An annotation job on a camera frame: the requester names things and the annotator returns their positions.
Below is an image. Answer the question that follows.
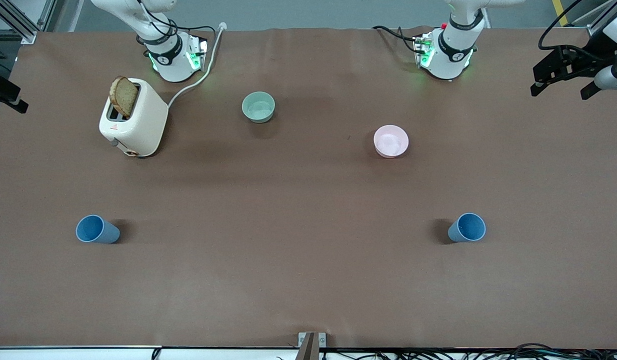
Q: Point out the green bowl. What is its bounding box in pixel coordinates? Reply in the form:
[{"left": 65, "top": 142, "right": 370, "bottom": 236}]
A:
[{"left": 241, "top": 91, "right": 276, "bottom": 124}]

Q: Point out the metal table edge bracket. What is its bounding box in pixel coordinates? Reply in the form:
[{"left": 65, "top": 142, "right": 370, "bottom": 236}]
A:
[{"left": 297, "top": 332, "right": 327, "bottom": 360}]

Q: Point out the white toaster power cable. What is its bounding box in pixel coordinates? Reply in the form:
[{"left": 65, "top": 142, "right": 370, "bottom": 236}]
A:
[{"left": 167, "top": 22, "right": 227, "bottom": 109}]

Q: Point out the pink bowl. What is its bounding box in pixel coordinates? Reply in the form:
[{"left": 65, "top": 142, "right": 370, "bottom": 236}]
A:
[{"left": 373, "top": 124, "right": 410, "bottom": 159}]

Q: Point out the brown table cover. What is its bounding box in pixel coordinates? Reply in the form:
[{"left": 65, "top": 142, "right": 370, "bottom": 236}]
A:
[{"left": 0, "top": 26, "right": 617, "bottom": 350}]

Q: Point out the black cable tangle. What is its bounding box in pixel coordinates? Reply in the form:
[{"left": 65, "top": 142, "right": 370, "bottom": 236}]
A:
[{"left": 276, "top": 342, "right": 617, "bottom": 360}]

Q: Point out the cream white toaster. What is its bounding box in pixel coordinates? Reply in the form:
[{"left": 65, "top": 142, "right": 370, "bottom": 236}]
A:
[{"left": 98, "top": 77, "right": 169, "bottom": 158}]

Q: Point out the blue plastic cup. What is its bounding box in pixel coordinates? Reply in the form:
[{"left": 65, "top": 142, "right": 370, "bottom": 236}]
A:
[
  {"left": 75, "top": 214, "right": 121, "bottom": 245},
  {"left": 447, "top": 212, "right": 487, "bottom": 244}
]

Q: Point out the brown bread slice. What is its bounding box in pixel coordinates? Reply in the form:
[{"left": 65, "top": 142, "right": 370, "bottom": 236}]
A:
[{"left": 109, "top": 75, "right": 140, "bottom": 119}]

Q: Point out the aluminium frame profile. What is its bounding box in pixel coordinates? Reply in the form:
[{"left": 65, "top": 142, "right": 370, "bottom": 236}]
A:
[
  {"left": 586, "top": 0, "right": 617, "bottom": 39},
  {"left": 0, "top": 0, "right": 58, "bottom": 46}
]

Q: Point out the black left arm base cable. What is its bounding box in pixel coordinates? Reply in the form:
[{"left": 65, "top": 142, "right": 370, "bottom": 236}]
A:
[{"left": 372, "top": 25, "right": 420, "bottom": 54}]

